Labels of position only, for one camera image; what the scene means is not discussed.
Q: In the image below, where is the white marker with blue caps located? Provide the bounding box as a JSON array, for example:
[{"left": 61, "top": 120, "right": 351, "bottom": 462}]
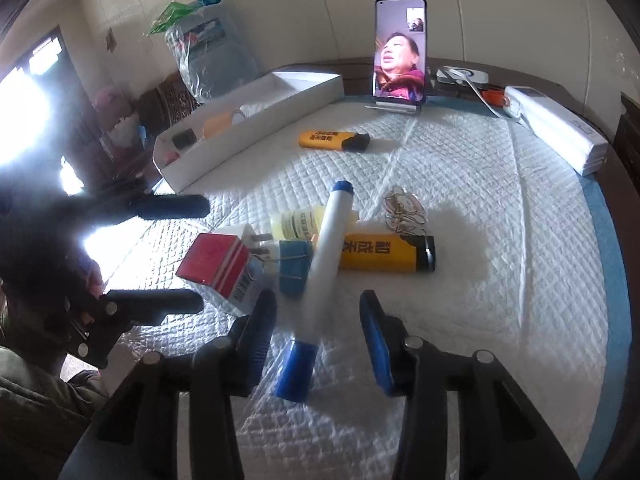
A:
[{"left": 274, "top": 180, "right": 357, "bottom": 404}]

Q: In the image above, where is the smartphone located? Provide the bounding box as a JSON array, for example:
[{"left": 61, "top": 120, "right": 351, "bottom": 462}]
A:
[{"left": 372, "top": 0, "right": 430, "bottom": 106}]

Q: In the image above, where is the white cardboard tray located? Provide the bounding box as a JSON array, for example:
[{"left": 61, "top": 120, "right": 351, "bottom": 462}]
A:
[{"left": 152, "top": 71, "right": 345, "bottom": 195}]

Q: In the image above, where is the small blue box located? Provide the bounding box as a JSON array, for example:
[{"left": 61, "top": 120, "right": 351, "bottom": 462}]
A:
[{"left": 278, "top": 240, "right": 315, "bottom": 295}]

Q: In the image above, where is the yellow cup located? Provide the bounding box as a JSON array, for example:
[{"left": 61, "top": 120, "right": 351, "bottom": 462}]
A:
[{"left": 202, "top": 110, "right": 247, "bottom": 140}]

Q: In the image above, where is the person's left hand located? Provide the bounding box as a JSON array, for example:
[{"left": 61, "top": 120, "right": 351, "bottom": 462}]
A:
[{"left": 75, "top": 257, "right": 105, "bottom": 328}]

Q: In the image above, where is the flat white round-marked device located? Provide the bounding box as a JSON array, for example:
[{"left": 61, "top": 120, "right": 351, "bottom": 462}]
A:
[{"left": 435, "top": 65, "right": 490, "bottom": 87}]

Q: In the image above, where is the dark carved wooden furniture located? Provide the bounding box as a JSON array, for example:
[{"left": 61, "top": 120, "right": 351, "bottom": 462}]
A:
[{"left": 136, "top": 76, "right": 202, "bottom": 127}]

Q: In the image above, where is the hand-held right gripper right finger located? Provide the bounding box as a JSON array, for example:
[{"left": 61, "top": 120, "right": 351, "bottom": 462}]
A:
[{"left": 359, "top": 289, "right": 583, "bottom": 480}]

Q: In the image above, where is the dark carved wooden cabinet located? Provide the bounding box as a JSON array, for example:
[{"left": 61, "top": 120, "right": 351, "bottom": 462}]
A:
[{"left": 618, "top": 92, "right": 640, "bottom": 192}]

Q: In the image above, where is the red and white box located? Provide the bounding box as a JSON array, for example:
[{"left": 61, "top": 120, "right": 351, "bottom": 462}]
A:
[{"left": 175, "top": 233, "right": 269, "bottom": 317}]

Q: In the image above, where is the green plastic bag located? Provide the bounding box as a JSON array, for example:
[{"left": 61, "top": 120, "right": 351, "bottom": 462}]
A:
[{"left": 148, "top": 0, "right": 221, "bottom": 36}]

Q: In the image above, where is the long white box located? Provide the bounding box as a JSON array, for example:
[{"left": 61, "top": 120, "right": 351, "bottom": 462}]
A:
[{"left": 503, "top": 85, "right": 610, "bottom": 177}]

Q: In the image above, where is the person's left forearm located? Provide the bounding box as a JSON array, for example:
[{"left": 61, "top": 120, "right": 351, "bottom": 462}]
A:
[{"left": 0, "top": 342, "right": 110, "bottom": 480}]

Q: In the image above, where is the white quilted pad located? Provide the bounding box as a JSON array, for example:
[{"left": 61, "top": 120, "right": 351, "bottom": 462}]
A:
[{"left": 60, "top": 102, "right": 632, "bottom": 480}]

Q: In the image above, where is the pink stuffed bundle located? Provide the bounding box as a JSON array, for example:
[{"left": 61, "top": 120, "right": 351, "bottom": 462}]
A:
[{"left": 95, "top": 85, "right": 144, "bottom": 149}]

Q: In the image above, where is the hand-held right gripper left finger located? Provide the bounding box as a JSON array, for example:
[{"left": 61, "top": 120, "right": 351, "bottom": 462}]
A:
[{"left": 75, "top": 289, "right": 279, "bottom": 480}]

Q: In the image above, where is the small yellow bottle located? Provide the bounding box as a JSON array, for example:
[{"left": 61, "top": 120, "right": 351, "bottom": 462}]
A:
[{"left": 270, "top": 205, "right": 361, "bottom": 241}]

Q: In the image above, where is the phone stand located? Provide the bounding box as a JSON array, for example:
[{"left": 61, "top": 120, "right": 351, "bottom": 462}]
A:
[{"left": 363, "top": 95, "right": 426, "bottom": 117}]

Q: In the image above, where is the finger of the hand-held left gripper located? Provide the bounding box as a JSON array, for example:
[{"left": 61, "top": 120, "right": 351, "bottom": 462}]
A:
[
  {"left": 100, "top": 287, "right": 205, "bottom": 329},
  {"left": 75, "top": 193, "right": 211, "bottom": 224}
]

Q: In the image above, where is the small yellow lighter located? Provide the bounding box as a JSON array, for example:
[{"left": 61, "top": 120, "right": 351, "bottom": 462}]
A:
[{"left": 298, "top": 129, "right": 371, "bottom": 152}]

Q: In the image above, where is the glazed wooden door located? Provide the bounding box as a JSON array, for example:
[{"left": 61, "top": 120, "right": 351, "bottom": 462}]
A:
[{"left": 0, "top": 25, "right": 92, "bottom": 197}]

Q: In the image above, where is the large yellow lighter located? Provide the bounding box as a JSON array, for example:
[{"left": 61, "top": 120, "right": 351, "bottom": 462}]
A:
[{"left": 312, "top": 232, "right": 437, "bottom": 274}]

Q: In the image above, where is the thin metal wire keychain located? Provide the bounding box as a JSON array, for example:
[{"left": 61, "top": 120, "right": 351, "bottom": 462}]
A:
[{"left": 382, "top": 185, "right": 430, "bottom": 236}]

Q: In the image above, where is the clear plastic bag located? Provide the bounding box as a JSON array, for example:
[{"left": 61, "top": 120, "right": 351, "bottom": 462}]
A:
[{"left": 165, "top": 0, "right": 261, "bottom": 104}]

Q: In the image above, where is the white charger plug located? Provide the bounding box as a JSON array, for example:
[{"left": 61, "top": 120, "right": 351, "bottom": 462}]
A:
[{"left": 212, "top": 223, "right": 274, "bottom": 262}]

